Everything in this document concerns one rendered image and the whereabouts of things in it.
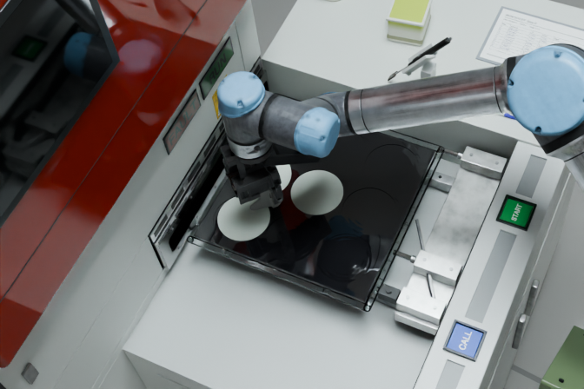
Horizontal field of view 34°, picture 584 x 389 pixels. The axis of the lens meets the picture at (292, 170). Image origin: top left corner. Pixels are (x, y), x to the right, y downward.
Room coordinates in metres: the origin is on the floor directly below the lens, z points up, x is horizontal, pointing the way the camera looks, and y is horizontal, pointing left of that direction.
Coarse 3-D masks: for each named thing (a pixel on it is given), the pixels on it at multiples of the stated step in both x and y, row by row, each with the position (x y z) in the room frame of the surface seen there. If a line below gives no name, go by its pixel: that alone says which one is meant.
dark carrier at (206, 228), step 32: (320, 160) 1.03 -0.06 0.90; (352, 160) 1.02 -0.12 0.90; (384, 160) 1.01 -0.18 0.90; (416, 160) 0.99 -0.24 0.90; (224, 192) 0.99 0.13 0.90; (288, 192) 0.97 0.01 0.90; (352, 192) 0.95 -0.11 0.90; (384, 192) 0.93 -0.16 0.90; (288, 224) 0.90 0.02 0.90; (320, 224) 0.89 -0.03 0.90; (352, 224) 0.88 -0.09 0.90; (384, 224) 0.87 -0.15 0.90; (256, 256) 0.84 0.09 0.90; (288, 256) 0.83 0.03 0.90; (320, 256) 0.82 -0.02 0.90; (352, 256) 0.81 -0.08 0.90; (384, 256) 0.80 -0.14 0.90; (352, 288) 0.75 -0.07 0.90
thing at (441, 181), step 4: (436, 172) 0.99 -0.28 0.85; (424, 176) 0.98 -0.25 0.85; (436, 176) 0.98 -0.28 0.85; (440, 176) 0.98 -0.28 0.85; (444, 176) 0.98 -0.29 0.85; (448, 176) 0.98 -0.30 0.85; (432, 180) 0.98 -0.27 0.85; (436, 180) 0.97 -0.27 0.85; (440, 180) 0.97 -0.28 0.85; (444, 180) 0.97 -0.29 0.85; (448, 180) 0.97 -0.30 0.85; (452, 180) 0.97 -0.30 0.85; (432, 184) 0.98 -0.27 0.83; (436, 184) 0.97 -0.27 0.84; (440, 184) 0.97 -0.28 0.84; (444, 184) 0.96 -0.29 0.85; (448, 184) 0.96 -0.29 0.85; (452, 184) 0.96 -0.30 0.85; (440, 188) 0.97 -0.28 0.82; (444, 188) 0.96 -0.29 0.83; (448, 188) 0.96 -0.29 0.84; (448, 192) 0.96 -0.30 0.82
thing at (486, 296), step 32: (512, 160) 0.92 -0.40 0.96; (544, 160) 0.91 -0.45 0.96; (512, 192) 0.85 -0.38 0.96; (544, 192) 0.84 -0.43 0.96; (544, 224) 0.81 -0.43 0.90; (480, 256) 0.74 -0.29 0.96; (512, 256) 0.73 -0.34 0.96; (480, 288) 0.68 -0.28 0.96; (512, 288) 0.67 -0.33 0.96; (448, 320) 0.63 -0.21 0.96; (480, 320) 0.62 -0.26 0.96; (448, 352) 0.58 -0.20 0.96; (480, 352) 0.57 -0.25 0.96; (416, 384) 0.53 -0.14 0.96; (448, 384) 0.53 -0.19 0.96; (480, 384) 0.52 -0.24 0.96
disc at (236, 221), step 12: (228, 204) 0.97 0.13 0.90; (240, 204) 0.96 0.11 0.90; (228, 216) 0.94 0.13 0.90; (240, 216) 0.93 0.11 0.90; (252, 216) 0.93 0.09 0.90; (264, 216) 0.92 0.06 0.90; (228, 228) 0.91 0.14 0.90; (240, 228) 0.91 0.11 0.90; (252, 228) 0.90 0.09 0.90; (264, 228) 0.90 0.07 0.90; (240, 240) 0.88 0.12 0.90
